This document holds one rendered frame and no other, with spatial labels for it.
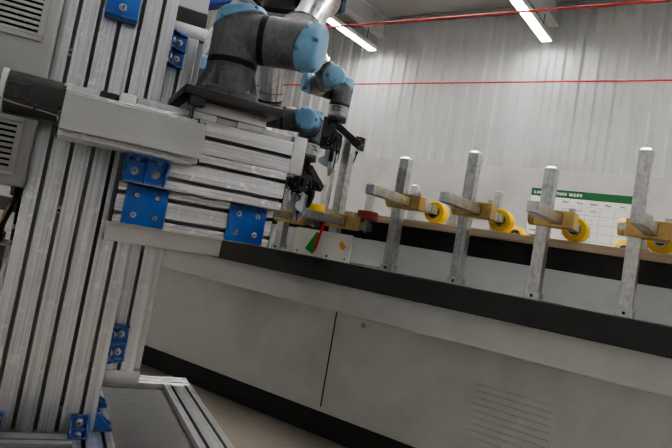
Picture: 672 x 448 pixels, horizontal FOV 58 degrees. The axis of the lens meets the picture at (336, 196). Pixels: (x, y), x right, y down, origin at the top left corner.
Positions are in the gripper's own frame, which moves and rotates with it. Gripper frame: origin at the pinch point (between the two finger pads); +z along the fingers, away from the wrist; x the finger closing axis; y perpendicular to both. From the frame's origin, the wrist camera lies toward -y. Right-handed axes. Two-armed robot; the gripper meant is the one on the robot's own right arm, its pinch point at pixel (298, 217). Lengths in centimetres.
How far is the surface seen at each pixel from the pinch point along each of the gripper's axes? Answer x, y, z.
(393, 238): 22.1, -25.8, 1.2
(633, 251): 96, -26, -6
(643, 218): 101, 0, -12
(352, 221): 4.8, -25.1, -2.6
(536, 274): 72, -26, 5
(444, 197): 50, 0, -12
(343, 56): -552, -749, -352
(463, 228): 47, -26, -6
